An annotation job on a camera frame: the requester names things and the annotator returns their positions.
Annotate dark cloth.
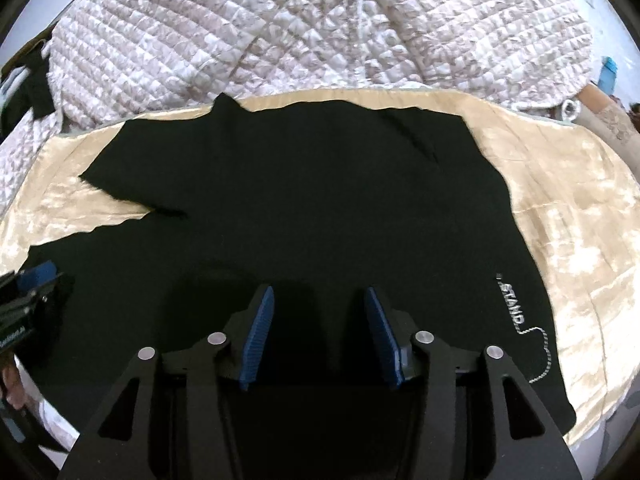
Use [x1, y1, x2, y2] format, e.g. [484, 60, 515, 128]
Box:
[2, 35, 57, 128]

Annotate black pants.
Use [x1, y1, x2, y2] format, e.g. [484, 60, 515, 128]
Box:
[27, 94, 577, 480]

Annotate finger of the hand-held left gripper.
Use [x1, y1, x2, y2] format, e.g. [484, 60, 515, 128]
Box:
[0, 260, 76, 312]

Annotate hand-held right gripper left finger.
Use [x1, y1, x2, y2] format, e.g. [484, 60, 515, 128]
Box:
[59, 284, 276, 480]

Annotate white patterned bedsheet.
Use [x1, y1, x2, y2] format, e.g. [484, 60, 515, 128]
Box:
[570, 410, 626, 466]

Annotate person's left hand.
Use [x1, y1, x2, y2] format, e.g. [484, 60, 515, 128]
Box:
[0, 355, 27, 411]

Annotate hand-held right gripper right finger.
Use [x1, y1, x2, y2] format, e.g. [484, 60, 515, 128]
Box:
[363, 286, 581, 480]

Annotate white pink quilted comforter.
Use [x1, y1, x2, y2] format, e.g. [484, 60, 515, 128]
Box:
[0, 0, 597, 211]

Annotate blue container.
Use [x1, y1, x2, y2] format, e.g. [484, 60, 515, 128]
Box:
[600, 57, 622, 93]

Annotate beige satin blanket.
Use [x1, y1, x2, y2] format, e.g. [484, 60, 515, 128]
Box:
[0, 87, 640, 456]

